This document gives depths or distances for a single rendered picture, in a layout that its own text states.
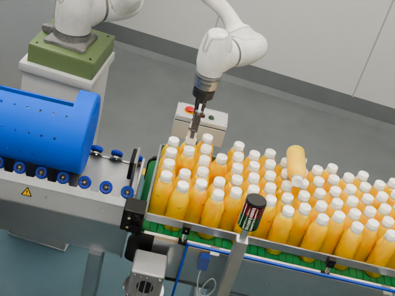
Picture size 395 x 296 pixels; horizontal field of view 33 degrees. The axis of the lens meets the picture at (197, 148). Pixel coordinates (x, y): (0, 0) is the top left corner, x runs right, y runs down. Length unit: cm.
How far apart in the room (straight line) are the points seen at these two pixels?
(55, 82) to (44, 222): 67
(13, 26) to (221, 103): 162
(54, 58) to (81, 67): 12
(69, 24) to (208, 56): 79
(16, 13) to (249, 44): 202
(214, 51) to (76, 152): 56
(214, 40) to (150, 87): 266
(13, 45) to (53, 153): 197
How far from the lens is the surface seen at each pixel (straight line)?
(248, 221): 193
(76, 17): 275
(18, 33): 405
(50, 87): 285
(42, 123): 218
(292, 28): 497
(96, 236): 245
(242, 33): 228
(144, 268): 218
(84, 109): 218
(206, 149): 236
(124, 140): 419
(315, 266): 235
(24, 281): 325
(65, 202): 234
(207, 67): 219
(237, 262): 207
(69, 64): 278
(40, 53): 281
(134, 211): 216
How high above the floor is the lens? 242
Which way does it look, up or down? 35 degrees down
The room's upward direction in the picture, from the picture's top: 16 degrees clockwise
